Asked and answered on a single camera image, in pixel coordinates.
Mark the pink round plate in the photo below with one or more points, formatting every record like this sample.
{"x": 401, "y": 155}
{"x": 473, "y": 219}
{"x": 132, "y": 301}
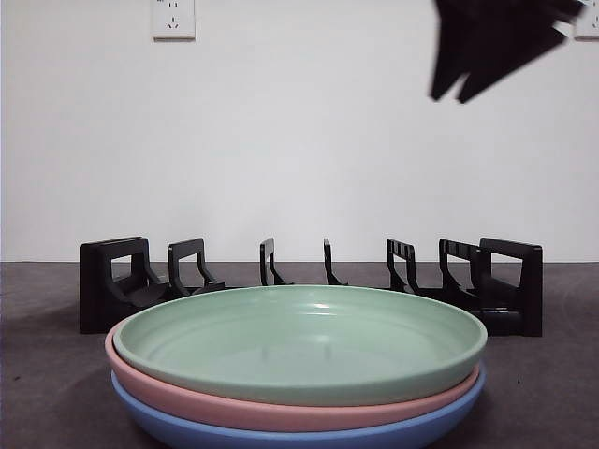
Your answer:
{"x": 187, "y": 402}

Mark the black plastic plate rack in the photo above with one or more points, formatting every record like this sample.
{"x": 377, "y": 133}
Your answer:
{"x": 93, "y": 280}

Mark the white wall socket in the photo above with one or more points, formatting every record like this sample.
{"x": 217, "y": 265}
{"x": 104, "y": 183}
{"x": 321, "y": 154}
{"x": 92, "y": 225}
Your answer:
{"x": 590, "y": 25}
{"x": 174, "y": 21}

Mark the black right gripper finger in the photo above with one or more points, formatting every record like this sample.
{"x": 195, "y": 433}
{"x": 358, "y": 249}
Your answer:
{"x": 458, "y": 42}
{"x": 524, "y": 42}

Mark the green round plate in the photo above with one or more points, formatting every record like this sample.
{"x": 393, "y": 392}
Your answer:
{"x": 299, "y": 337}

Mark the blue round plate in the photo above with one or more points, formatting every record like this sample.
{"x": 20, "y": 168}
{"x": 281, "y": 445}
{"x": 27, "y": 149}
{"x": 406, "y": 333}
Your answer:
{"x": 187, "y": 432}

